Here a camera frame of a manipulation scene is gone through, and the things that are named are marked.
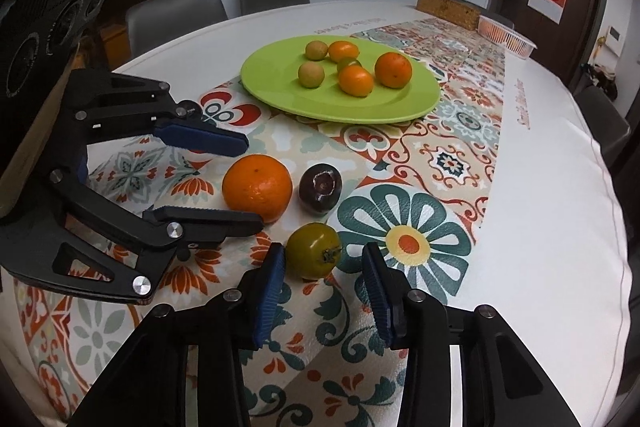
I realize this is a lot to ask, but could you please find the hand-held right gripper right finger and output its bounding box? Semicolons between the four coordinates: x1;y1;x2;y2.
361;243;583;427

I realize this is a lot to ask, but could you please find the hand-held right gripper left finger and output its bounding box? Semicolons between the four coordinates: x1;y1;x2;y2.
65;243;287;427

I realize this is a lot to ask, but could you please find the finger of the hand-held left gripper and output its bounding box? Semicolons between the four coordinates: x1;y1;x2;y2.
61;68;250;180
0;167;265;306

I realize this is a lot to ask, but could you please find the green plate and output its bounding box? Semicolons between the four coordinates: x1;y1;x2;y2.
240;34;442;124

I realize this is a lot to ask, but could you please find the small orange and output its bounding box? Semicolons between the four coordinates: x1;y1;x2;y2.
338;67;375;98
327;41;361;62

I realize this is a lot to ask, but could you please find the large orange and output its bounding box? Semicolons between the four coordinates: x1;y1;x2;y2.
374;52;413;89

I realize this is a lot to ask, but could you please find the wooden box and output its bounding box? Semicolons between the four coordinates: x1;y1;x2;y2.
416;0;482;30

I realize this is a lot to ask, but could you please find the white plastic basket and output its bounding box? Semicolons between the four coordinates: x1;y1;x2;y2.
477;15;536;58

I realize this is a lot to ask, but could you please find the dark clothes pile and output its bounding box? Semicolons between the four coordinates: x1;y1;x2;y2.
580;62;626;100

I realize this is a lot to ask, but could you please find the white wall intercom panel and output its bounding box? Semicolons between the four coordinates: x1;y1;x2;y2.
602;25;624;56

